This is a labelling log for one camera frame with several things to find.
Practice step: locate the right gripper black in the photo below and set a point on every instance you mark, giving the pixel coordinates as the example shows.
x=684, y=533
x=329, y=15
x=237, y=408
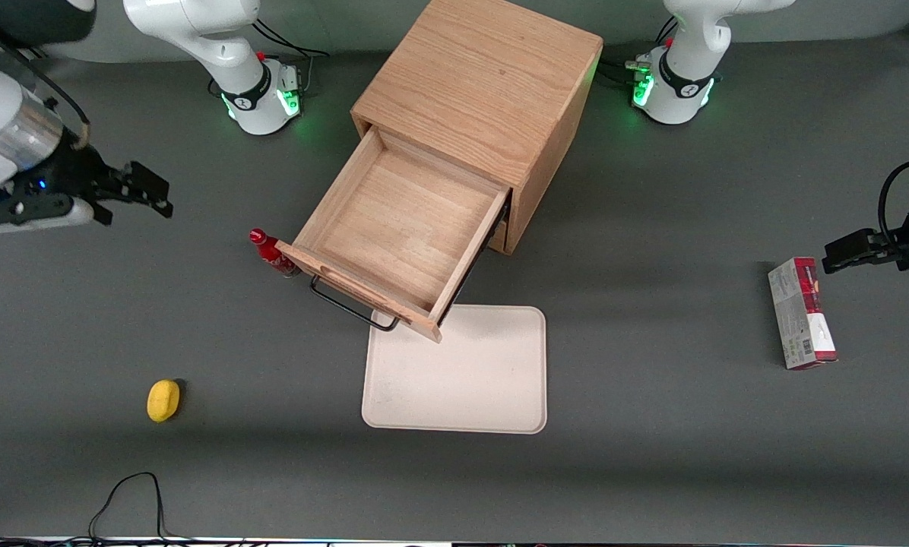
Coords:
x=73, y=172

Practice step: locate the light wooden drawer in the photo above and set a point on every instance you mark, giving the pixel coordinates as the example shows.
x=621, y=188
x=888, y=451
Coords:
x=401, y=220

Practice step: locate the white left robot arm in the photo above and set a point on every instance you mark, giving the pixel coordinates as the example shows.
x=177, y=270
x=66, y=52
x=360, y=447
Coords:
x=682, y=83

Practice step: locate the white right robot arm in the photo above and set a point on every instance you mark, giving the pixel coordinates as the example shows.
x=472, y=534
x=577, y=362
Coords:
x=226, y=76

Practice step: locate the light wooden drawer cabinet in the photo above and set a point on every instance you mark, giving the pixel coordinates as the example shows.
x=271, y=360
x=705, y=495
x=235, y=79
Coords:
x=485, y=76

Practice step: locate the red plaid carton box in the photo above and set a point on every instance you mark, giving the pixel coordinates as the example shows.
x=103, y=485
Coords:
x=800, y=311

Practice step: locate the small red soda bottle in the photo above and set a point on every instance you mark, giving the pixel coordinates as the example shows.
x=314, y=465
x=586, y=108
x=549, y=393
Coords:
x=270, y=252

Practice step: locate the yellow lemon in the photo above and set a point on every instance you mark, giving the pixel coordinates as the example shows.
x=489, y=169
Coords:
x=163, y=400

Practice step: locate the cream plastic tray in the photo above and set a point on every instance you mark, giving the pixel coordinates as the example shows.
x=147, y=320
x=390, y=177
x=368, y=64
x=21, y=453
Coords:
x=470, y=380

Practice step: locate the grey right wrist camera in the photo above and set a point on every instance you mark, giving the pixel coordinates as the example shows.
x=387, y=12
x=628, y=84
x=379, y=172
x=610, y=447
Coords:
x=36, y=216

